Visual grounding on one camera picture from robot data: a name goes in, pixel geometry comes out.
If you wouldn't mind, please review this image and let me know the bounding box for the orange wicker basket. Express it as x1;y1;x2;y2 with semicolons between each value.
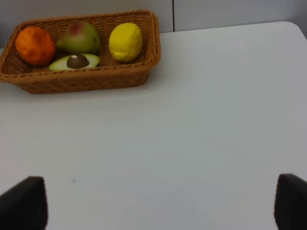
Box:
0;10;161;94

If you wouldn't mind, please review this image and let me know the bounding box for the halved avocado with pit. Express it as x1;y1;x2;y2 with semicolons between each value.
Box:
48;54;100;71

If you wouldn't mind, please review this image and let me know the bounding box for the orange mandarin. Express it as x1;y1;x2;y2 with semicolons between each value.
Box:
15;27;56;66

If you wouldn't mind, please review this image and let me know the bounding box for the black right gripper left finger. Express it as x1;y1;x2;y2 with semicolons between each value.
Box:
0;176;48;230

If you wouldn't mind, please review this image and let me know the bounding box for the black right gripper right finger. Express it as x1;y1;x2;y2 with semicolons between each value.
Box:
274;174;307;230

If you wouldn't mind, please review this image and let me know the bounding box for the yellow lemon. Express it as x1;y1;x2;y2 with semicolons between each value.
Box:
109;23;143;62

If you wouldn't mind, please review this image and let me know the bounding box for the green red pear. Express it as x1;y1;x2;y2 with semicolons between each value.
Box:
56;22;100;55

